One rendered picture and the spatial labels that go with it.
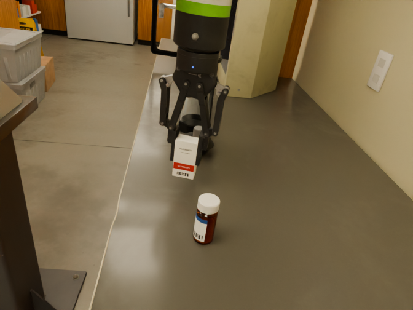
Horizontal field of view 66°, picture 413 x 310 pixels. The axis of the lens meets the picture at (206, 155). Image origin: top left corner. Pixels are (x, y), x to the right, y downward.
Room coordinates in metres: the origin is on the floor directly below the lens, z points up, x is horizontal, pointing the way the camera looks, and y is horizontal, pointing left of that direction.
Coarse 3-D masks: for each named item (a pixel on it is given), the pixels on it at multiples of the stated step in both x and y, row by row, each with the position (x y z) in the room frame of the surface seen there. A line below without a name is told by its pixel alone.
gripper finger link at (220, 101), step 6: (222, 90) 0.57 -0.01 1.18; (228, 90) 0.57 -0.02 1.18; (222, 96) 0.57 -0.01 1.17; (222, 102) 0.57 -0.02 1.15; (216, 108) 0.57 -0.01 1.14; (222, 108) 0.58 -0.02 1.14; (216, 114) 0.57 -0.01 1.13; (216, 120) 0.57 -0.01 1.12; (216, 126) 0.57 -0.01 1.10; (216, 132) 0.57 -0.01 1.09
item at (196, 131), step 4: (196, 128) 0.75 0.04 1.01; (200, 128) 0.76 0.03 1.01; (192, 132) 0.79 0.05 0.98; (196, 132) 0.74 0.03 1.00; (192, 136) 0.76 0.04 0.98; (196, 136) 0.74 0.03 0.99; (212, 140) 0.77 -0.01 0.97; (208, 144) 0.74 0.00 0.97; (212, 144) 0.75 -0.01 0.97; (208, 148) 0.73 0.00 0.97; (204, 152) 0.73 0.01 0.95
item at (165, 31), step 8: (160, 0) 1.52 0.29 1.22; (168, 0) 1.52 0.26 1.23; (168, 8) 1.52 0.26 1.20; (168, 16) 1.52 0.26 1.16; (160, 24) 1.52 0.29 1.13; (168, 24) 1.52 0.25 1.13; (160, 32) 1.52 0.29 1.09; (168, 32) 1.52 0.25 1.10; (160, 40) 1.52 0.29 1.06; (168, 40) 1.52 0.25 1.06; (160, 48) 1.52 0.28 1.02; (168, 48) 1.52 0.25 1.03; (176, 48) 1.52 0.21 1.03
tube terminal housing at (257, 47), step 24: (240, 0) 1.23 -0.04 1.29; (264, 0) 1.24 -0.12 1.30; (288, 0) 1.34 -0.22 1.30; (240, 24) 1.23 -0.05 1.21; (264, 24) 1.24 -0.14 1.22; (288, 24) 1.38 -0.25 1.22; (240, 48) 1.23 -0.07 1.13; (264, 48) 1.26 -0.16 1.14; (240, 72) 1.23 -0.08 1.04; (264, 72) 1.29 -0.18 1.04; (240, 96) 1.23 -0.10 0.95
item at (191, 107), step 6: (210, 96) 0.86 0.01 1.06; (186, 102) 0.85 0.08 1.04; (192, 102) 0.84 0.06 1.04; (198, 102) 0.84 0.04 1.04; (210, 102) 0.86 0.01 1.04; (186, 108) 0.85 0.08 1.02; (192, 108) 0.84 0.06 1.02; (198, 108) 0.84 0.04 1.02; (210, 108) 0.87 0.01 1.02; (180, 114) 0.87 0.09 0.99; (186, 114) 0.85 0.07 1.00; (192, 114) 0.84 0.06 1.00; (198, 114) 0.84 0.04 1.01; (180, 120) 0.87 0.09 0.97; (186, 120) 0.85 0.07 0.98; (192, 120) 0.84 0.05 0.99; (198, 120) 0.84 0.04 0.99
